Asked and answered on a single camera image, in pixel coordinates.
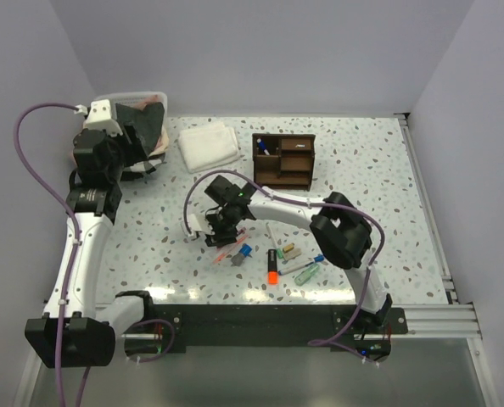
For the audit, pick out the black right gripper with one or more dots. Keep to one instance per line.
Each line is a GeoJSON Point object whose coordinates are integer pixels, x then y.
{"type": "Point", "coordinates": [219, 239]}

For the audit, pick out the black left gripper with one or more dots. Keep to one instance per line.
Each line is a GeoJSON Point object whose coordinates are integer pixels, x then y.
{"type": "Point", "coordinates": [136, 151]}

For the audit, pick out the red gel pen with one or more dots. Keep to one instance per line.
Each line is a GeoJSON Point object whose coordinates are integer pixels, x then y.
{"type": "Point", "coordinates": [240, 234]}

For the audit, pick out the orange black highlighter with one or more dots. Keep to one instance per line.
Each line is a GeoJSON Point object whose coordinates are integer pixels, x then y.
{"type": "Point", "coordinates": [272, 273]}

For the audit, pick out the small gold eraser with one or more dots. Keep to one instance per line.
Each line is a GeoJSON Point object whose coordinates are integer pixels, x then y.
{"type": "Point", "coordinates": [288, 248]}

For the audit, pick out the white blue cap pen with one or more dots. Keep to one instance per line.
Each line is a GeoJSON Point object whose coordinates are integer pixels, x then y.
{"type": "Point", "coordinates": [294, 268]}

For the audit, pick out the beige eraser block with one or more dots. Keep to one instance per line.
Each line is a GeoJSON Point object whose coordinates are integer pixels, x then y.
{"type": "Point", "coordinates": [292, 254]}

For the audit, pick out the brown wooden desk organizer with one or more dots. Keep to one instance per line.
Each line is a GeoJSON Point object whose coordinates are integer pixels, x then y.
{"type": "Point", "coordinates": [290, 164]}

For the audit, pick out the blue cap ballpoint pen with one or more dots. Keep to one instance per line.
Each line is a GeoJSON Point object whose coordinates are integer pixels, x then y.
{"type": "Point", "coordinates": [262, 146]}

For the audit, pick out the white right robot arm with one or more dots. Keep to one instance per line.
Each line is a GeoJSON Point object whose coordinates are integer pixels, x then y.
{"type": "Point", "coordinates": [347, 238]}

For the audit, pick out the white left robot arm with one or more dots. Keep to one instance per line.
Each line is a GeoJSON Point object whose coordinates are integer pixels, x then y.
{"type": "Point", "coordinates": [93, 211]}

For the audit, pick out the blue grey pencil sharpener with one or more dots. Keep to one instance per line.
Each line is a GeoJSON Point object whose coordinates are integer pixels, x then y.
{"type": "Point", "coordinates": [243, 253]}

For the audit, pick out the striped folded cloth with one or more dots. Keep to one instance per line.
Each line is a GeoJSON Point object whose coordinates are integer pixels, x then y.
{"type": "Point", "coordinates": [142, 169]}

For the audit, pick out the dark green folded cloth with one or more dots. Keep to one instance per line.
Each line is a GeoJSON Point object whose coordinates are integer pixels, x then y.
{"type": "Point", "coordinates": [148, 123]}

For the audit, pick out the pink folded cloth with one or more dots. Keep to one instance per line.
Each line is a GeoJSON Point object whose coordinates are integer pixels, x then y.
{"type": "Point", "coordinates": [162, 143]}

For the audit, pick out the white plastic laundry basket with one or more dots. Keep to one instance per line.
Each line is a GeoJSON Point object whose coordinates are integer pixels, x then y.
{"type": "Point", "coordinates": [134, 98]}

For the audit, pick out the white folded towel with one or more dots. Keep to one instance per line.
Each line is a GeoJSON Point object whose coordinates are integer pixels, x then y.
{"type": "Point", "coordinates": [208, 146]}

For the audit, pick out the green transparent utility knife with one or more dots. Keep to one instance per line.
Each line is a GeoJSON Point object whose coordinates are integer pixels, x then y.
{"type": "Point", "coordinates": [306, 274]}

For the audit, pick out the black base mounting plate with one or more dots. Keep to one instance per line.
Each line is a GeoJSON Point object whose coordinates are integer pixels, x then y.
{"type": "Point", "coordinates": [249, 325]}

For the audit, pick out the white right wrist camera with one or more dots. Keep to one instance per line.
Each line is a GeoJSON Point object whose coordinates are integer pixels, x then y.
{"type": "Point", "coordinates": [196, 225]}

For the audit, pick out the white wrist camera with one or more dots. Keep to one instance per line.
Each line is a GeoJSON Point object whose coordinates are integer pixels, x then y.
{"type": "Point", "coordinates": [196, 225]}
{"type": "Point", "coordinates": [101, 117]}

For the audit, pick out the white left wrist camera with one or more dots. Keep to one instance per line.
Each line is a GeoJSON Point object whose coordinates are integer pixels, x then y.
{"type": "Point", "coordinates": [101, 117]}

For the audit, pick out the aluminium front rail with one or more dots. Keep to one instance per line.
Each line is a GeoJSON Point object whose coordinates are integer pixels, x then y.
{"type": "Point", "coordinates": [437, 322]}

